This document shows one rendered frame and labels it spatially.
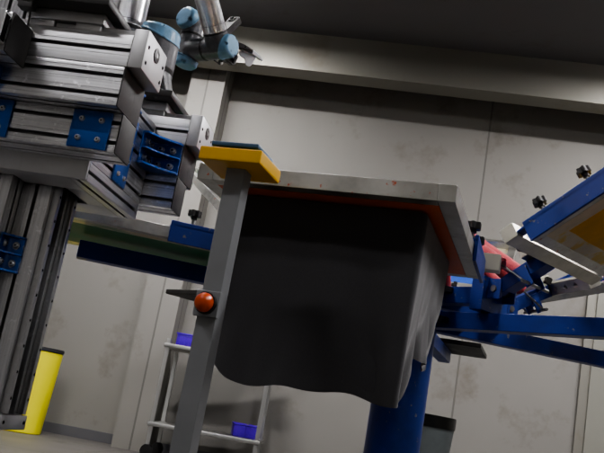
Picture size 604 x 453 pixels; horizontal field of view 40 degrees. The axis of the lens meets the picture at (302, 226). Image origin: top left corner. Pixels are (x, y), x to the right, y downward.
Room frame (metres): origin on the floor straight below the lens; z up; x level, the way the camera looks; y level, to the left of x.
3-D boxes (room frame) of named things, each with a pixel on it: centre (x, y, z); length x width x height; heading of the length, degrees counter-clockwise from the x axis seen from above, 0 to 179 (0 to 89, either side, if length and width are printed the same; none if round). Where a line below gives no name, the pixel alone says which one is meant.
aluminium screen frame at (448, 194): (2.11, -0.14, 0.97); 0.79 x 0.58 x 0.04; 162
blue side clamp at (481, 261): (2.25, -0.48, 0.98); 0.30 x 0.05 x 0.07; 162
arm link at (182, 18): (2.54, 0.47, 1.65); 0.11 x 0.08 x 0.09; 147
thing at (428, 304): (1.99, -0.32, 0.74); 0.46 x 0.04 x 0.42; 162
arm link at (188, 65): (2.53, 0.45, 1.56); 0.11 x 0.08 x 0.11; 57
